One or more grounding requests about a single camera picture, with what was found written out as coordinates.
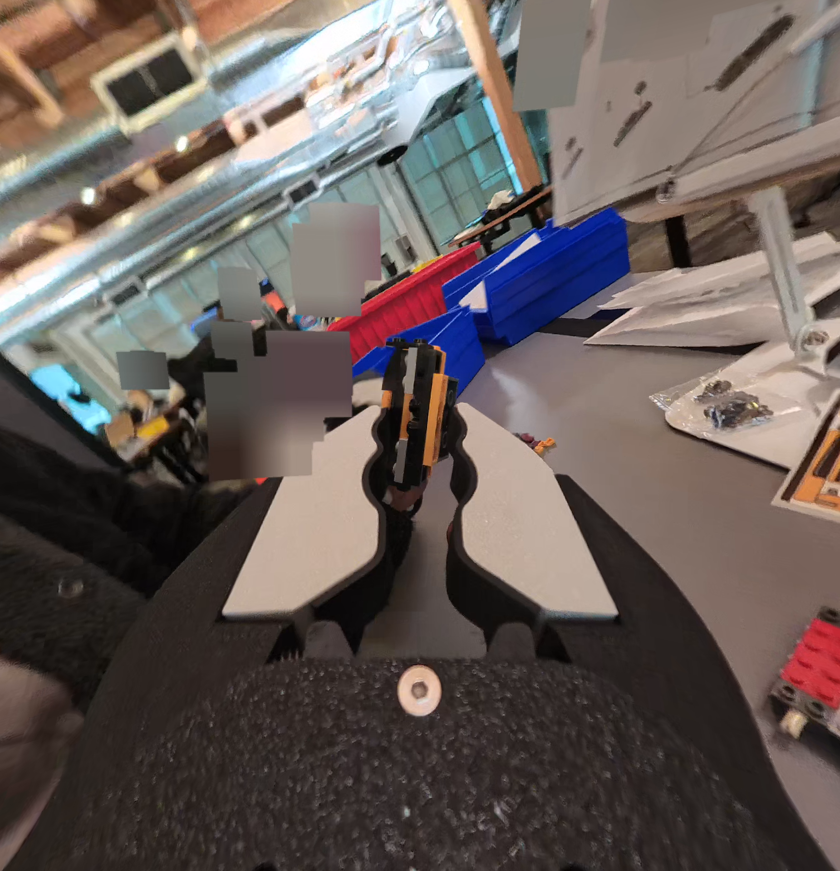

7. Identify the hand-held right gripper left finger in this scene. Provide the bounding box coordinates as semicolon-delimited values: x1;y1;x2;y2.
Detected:
221;405;415;651

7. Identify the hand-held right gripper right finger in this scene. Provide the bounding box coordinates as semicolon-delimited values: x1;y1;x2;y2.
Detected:
446;401;621;653

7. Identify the orange and black lego assembly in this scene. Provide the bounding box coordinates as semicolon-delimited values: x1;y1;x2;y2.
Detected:
381;338;456;513

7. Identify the lego sticker sheet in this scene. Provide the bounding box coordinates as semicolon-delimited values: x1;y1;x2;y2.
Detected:
771;390;840;526

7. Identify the clear bag of black parts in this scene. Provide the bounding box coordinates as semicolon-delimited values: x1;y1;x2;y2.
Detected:
649;371;821;434

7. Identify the person's black jacket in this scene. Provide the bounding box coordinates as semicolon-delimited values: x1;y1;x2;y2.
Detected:
0;422;257;715

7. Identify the red storage bin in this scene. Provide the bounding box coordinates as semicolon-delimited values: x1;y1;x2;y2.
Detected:
326;244;483;365

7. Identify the person's leg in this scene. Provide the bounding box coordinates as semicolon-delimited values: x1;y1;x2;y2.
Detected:
0;650;84;871

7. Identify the white instruction stand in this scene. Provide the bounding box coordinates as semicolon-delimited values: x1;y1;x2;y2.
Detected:
548;0;840;225

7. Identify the ceiling vent panel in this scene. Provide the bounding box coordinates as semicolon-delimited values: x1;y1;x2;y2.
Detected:
92;33;208;135

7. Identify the silver ceiling duct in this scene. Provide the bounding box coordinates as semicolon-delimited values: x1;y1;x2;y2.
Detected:
0;88;475;334

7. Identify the wooden post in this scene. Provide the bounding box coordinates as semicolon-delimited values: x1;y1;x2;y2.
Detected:
449;0;551;200

